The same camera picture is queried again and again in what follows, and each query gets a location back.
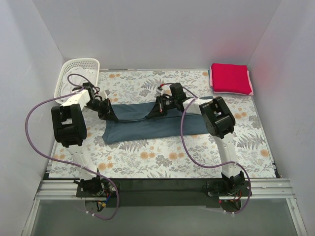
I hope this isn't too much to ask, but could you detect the blue grey t shirt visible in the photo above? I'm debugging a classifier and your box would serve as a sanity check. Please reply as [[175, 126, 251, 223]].
[[102, 97, 215, 145]]

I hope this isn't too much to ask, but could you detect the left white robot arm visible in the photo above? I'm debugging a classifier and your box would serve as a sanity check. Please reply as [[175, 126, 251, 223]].
[[51, 82, 119, 181]]

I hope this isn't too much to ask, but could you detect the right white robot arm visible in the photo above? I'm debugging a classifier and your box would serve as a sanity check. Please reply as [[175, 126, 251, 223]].
[[147, 83, 245, 196]]

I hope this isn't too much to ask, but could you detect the floral patterned table mat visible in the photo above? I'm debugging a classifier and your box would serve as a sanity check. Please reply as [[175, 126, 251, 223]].
[[48, 69, 277, 179]]

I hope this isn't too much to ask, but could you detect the white t shirt in basket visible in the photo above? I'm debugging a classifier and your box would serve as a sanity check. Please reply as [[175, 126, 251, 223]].
[[59, 66, 98, 96]]

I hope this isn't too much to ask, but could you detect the white plastic laundry basket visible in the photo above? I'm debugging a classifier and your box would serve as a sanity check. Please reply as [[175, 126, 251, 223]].
[[54, 58, 100, 104]]

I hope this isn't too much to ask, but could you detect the red folded t shirt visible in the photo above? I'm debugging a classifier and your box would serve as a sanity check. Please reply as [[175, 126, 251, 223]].
[[211, 62, 253, 95]]

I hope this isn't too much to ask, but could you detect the pink folded t shirt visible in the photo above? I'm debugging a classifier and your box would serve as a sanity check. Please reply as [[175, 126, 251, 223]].
[[209, 65, 254, 96]]

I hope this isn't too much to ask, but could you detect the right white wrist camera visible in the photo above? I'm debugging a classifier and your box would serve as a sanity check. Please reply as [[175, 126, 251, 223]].
[[156, 84, 169, 95]]

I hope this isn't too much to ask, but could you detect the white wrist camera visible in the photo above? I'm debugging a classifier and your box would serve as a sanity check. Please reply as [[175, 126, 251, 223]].
[[98, 90, 108, 99], [156, 84, 169, 95]]

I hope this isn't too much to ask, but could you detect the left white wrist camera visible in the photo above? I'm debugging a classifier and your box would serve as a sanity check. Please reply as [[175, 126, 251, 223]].
[[98, 90, 108, 99]]

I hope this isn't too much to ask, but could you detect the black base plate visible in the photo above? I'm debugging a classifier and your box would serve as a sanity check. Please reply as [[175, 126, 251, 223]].
[[74, 177, 251, 208]]

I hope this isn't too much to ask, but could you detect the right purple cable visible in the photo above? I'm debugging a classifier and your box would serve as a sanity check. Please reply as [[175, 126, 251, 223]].
[[159, 83, 252, 215]]

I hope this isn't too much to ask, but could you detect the aluminium frame rail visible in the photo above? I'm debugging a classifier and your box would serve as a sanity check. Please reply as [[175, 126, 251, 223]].
[[23, 178, 307, 236]]

